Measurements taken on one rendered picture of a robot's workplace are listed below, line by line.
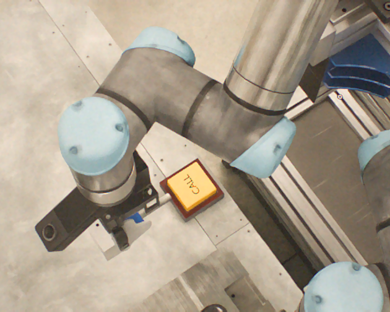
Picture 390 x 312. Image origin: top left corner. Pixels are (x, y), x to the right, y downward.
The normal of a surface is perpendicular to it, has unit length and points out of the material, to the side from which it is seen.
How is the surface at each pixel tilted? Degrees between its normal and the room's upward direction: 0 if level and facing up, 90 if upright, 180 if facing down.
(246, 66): 54
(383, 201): 49
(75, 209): 32
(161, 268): 0
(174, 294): 2
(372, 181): 68
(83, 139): 0
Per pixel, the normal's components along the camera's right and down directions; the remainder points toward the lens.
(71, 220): -0.46, -0.05
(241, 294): 0.00, -0.37
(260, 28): -0.73, 0.11
